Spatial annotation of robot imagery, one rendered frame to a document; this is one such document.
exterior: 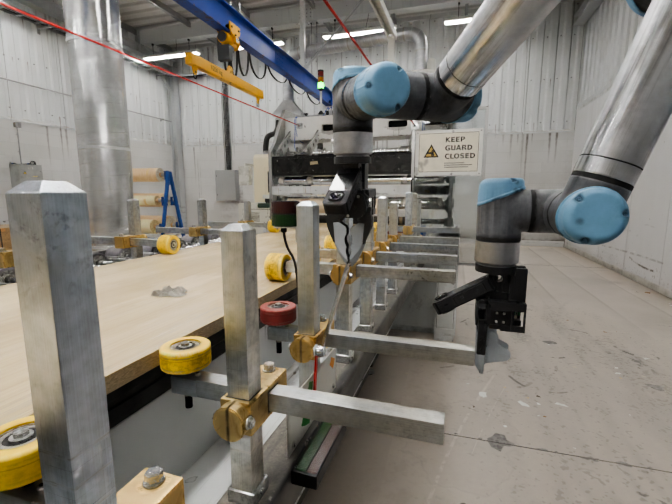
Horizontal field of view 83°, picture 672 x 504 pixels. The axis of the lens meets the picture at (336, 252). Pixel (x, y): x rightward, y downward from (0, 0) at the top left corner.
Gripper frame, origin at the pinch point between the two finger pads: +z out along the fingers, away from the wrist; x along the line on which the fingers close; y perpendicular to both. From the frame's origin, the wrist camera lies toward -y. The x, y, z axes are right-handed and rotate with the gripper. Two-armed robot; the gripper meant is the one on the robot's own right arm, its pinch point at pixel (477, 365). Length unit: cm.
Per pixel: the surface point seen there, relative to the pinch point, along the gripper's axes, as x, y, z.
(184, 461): -20, -53, 19
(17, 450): -52, -44, -8
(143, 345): -26, -54, -7
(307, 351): -8.5, -31.7, -2.1
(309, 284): -5.7, -32.3, -14.9
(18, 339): -31, -77, -7
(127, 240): 52, -140, -13
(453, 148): 222, -12, -64
